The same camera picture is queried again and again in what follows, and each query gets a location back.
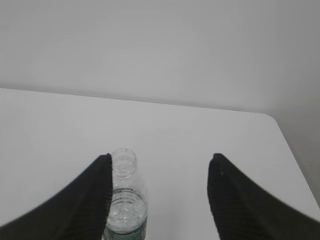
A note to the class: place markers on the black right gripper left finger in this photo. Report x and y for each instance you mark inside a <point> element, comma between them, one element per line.
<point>77,212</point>

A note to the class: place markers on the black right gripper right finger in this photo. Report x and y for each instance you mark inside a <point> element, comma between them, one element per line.
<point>242,210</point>

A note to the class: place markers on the clear water bottle green label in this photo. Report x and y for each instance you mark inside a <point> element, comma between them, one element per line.
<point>128,214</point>

